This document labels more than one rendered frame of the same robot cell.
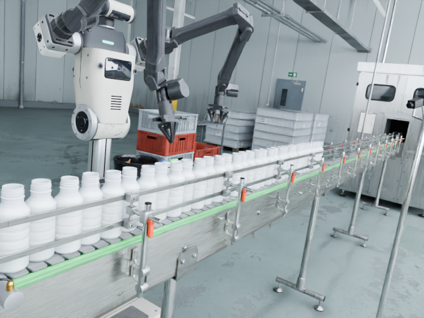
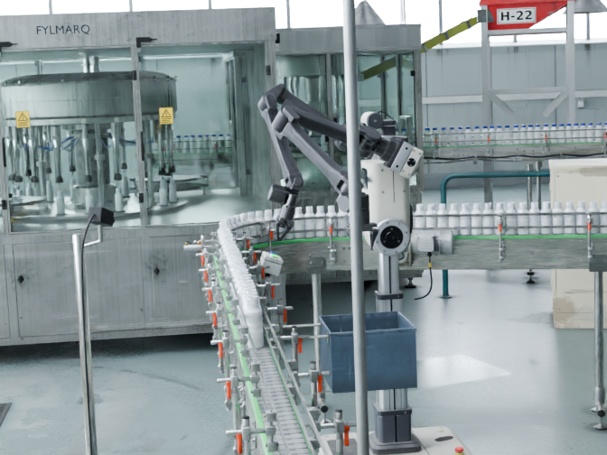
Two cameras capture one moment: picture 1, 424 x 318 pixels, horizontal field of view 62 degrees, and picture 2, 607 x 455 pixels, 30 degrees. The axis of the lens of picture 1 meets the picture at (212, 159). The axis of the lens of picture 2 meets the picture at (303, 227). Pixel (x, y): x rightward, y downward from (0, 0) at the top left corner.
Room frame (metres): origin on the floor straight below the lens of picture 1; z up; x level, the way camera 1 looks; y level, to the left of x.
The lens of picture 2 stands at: (4.99, -2.79, 1.83)
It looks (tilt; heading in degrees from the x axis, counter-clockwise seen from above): 7 degrees down; 140
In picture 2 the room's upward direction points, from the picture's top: 2 degrees counter-clockwise
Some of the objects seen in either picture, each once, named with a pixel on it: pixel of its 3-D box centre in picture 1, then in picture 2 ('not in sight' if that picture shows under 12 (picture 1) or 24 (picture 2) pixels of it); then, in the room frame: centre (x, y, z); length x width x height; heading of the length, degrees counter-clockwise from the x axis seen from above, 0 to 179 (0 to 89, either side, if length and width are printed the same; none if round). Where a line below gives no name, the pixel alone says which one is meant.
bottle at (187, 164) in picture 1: (184, 185); not in sight; (1.07, 0.08, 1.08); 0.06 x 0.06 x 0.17
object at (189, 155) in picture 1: (164, 159); not in sight; (3.92, 0.53, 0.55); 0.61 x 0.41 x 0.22; 154
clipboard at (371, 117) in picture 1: (366, 122); not in sight; (5.35, -2.25, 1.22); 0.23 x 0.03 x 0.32; 57
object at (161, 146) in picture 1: (167, 141); not in sight; (3.93, 0.53, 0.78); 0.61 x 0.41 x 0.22; 153
